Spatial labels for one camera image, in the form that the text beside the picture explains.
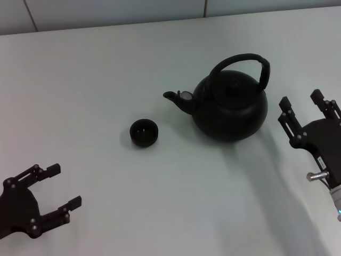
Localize right wrist connector cable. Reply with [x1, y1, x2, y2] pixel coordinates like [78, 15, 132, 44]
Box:
[306, 171, 331, 191]

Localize black round teapot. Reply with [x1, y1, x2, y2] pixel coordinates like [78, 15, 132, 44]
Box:
[163, 52, 271, 142]

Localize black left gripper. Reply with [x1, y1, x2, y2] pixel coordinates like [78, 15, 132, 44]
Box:
[0, 163, 83, 239]

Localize dark small teacup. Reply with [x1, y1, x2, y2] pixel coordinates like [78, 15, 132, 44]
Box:
[129, 119, 160, 148]

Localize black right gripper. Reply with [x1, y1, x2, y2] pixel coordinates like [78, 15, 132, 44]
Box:
[278, 89, 341, 190]

